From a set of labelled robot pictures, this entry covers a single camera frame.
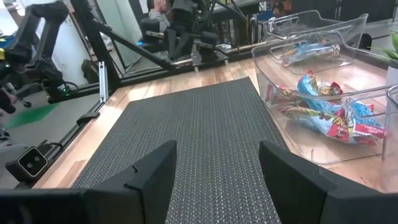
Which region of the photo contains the dark grey woven mat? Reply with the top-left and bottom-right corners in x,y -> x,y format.
70,77 -> 290,224

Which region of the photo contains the green plant in white pot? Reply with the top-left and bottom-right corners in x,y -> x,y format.
369,30 -> 398,86

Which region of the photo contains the person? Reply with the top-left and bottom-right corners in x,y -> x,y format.
146,0 -> 175,32

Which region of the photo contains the black plastic bracket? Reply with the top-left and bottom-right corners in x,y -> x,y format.
76,111 -> 101,127

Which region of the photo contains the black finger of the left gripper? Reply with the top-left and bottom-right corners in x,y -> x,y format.
178,30 -> 195,60
164,27 -> 180,62

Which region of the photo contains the blue red snack bag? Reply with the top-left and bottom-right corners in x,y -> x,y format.
298,108 -> 358,144

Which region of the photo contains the clear plastic bin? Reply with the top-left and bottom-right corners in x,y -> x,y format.
381,83 -> 398,194
251,29 -> 398,165
262,9 -> 369,75

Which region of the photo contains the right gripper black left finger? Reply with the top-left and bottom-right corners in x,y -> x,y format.
83,139 -> 178,224

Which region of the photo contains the multicolour granola bar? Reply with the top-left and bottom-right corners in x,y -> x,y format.
345,101 -> 386,147

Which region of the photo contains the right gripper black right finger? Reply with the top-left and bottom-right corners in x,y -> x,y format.
259,140 -> 398,224

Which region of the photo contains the silver metal bracket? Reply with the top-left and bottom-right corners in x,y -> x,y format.
98,61 -> 109,103

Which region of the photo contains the dark bag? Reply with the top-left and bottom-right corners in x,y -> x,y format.
81,58 -> 100,84

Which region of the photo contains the black camera with silver face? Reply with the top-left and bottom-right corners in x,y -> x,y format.
5,146 -> 49,184

